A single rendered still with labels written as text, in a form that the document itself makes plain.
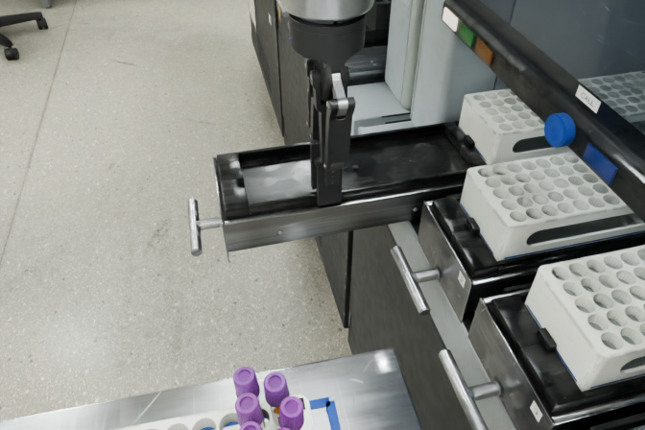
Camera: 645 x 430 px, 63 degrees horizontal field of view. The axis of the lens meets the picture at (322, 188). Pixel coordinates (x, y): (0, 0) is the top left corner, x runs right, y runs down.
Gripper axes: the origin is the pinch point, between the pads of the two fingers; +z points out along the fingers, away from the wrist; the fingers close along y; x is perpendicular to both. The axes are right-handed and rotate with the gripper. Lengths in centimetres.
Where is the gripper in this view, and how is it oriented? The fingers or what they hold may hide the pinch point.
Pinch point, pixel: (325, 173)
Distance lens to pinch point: 64.0
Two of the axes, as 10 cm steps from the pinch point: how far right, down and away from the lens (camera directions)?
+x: -9.7, 1.5, -1.8
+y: -2.4, -6.3, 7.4
